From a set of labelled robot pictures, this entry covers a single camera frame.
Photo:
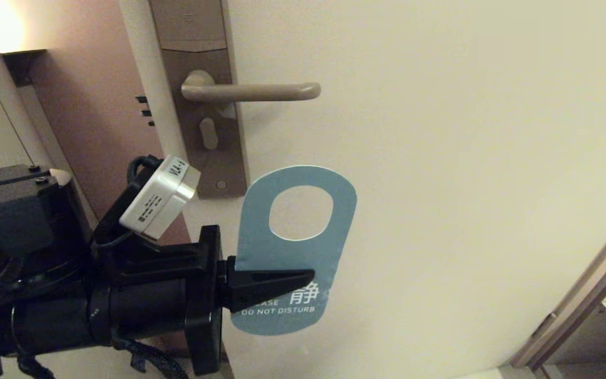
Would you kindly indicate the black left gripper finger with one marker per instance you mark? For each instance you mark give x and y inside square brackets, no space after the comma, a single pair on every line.
[261,287]

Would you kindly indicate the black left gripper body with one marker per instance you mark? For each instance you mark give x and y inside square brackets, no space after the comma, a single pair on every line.
[150,310]

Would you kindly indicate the blue do-not-disturb door hanger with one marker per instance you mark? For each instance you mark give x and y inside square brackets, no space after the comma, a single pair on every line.
[282,258]

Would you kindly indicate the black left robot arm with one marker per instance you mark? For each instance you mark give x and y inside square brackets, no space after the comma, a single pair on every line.
[13,221]

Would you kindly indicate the cream white door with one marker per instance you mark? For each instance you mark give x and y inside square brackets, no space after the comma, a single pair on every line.
[440,131]

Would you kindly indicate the brown metal lock plate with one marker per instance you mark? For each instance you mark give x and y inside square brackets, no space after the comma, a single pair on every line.
[192,31]

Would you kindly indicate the beige keyhole cover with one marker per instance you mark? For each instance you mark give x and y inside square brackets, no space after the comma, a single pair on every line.
[208,134]

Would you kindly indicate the beige open shelf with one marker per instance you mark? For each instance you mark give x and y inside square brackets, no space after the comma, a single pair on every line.
[592,337]

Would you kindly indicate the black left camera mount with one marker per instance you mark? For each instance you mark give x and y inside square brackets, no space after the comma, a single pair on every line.
[145,260]

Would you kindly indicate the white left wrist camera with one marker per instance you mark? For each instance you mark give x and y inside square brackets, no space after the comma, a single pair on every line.
[158,202]

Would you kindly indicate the glowing wall lamp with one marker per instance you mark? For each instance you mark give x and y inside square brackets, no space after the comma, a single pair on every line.
[21,66]

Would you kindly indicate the metal frame hinge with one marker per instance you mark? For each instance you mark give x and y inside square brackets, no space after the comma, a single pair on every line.
[544,326]

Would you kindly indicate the brown door frame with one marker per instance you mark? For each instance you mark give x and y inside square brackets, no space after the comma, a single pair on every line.
[576,305]

